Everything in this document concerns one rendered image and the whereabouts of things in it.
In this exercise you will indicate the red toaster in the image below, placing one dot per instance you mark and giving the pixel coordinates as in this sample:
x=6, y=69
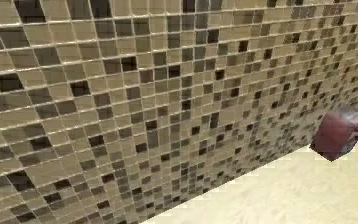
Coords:
x=337, y=135

